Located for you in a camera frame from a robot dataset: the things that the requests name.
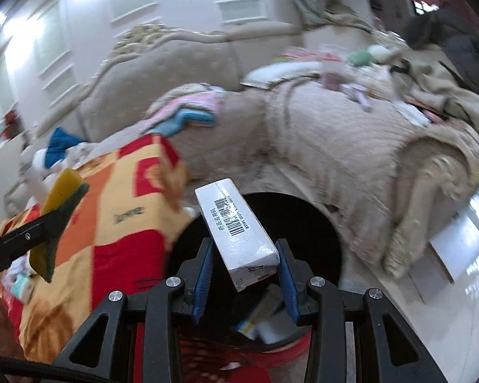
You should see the red orange love blanket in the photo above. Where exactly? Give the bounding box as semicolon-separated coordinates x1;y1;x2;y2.
0;135;191;363

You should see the dark jacket on sofa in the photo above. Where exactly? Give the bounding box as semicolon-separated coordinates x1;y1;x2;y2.
401;9;479;94

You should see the white pillow on sofa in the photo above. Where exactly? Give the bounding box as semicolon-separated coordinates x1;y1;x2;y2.
240;61;321;90

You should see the yellow green sponge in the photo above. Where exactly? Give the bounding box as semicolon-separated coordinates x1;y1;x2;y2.
29;168;90;283

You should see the white barcode carton box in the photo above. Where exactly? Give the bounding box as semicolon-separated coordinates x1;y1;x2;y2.
194;178;280;291

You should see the beige quilted sofa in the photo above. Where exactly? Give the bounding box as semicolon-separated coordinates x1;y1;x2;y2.
32;22;479;276

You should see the beige crumpled blanket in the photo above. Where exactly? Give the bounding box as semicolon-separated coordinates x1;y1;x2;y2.
389;45;479;133

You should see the blue cloth on sofa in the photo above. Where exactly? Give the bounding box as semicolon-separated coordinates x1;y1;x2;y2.
45;127;84;169

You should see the black round trash bin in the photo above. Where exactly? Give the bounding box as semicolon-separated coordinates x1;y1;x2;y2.
165;192;343;351

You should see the green plush toy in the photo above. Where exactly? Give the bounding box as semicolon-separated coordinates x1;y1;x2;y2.
348;50;376;67

